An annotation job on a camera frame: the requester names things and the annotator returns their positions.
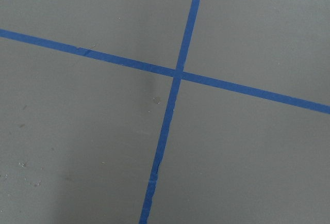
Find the blue tape line crosswise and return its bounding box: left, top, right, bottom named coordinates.
left=1, top=29, right=329, bottom=114

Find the blue tape line lengthwise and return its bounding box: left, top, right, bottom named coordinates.
left=139, top=0, right=200, bottom=223

